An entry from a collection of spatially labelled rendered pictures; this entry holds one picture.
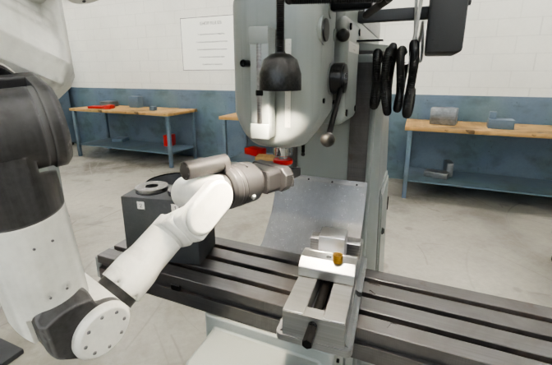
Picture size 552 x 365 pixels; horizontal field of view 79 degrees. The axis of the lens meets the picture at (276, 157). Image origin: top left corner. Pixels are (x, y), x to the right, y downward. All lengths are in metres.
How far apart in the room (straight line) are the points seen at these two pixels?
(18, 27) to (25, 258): 0.27
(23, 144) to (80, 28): 7.54
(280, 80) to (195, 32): 5.53
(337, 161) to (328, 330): 0.61
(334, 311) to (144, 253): 0.37
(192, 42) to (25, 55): 5.62
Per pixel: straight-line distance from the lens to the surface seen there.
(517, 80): 5.04
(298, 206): 1.18
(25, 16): 0.54
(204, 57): 5.95
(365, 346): 0.82
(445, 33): 0.92
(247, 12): 0.71
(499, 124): 4.40
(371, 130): 1.11
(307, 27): 0.68
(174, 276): 0.95
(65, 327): 0.53
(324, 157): 1.16
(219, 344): 0.91
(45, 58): 0.52
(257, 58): 0.65
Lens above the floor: 1.47
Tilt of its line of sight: 14 degrees down
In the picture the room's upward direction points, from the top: straight up
